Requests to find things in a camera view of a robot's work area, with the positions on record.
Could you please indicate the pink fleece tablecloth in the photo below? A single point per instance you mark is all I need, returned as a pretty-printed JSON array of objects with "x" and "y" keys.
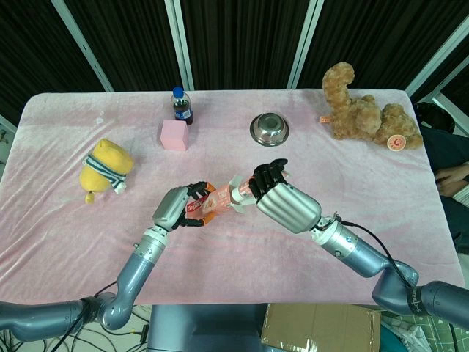
[{"x": 234, "y": 253}]

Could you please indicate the white metal frame post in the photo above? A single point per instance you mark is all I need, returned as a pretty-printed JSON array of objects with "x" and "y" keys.
[
  {"x": 304, "y": 44},
  {"x": 436, "y": 55},
  {"x": 181, "y": 44},
  {"x": 82, "y": 45}
]

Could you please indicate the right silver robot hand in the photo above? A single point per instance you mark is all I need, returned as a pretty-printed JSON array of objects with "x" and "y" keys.
[{"x": 289, "y": 207}]

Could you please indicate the cola bottle blue cap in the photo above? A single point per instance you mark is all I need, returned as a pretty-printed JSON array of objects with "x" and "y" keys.
[{"x": 182, "y": 108}]

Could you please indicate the brown plush toy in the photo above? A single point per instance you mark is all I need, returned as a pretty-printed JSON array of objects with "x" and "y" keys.
[{"x": 361, "y": 115}]

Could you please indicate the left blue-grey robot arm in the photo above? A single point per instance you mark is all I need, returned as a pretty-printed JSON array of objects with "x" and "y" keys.
[{"x": 135, "y": 267}]

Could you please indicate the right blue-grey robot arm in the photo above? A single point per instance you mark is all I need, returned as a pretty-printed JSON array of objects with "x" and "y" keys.
[{"x": 359, "y": 249}]

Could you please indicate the yellow plush toy striped scarf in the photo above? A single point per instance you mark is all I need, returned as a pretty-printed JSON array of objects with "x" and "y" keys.
[{"x": 106, "y": 161}]

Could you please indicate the black pleated curtain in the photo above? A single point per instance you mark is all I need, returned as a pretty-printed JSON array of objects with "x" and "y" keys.
[{"x": 242, "y": 40}]

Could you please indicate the black chair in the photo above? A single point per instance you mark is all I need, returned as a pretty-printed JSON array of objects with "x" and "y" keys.
[{"x": 434, "y": 117}]

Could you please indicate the red Colgate toothpaste box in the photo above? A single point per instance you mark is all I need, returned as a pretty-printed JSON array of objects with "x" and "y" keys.
[{"x": 214, "y": 199}]

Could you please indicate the person's bare hand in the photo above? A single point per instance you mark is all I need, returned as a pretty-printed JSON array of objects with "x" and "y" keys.
[{"x": 450, "y": 179}]

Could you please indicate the brown cardboard box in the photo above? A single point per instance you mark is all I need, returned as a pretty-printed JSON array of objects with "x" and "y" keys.
[{"x": 322, "y": 326}]

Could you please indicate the blue-grey robot torso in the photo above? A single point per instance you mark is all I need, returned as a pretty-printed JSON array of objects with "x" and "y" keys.
[{"x": 205, "y": 330}]

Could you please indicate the pink foam cube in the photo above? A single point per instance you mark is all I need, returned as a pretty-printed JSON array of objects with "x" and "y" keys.
[{"x": 174, "y": 135}]

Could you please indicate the person's dark clothed body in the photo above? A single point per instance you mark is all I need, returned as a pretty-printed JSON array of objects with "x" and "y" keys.
[{"x": 447, "y": 146}]

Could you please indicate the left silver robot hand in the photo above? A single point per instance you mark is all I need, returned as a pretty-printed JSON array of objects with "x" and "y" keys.
[{"x": 172, "y": 203}]

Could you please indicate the stainless steel bowl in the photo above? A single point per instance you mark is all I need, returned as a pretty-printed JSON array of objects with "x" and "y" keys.
[{"x": 269, "y": 128}]

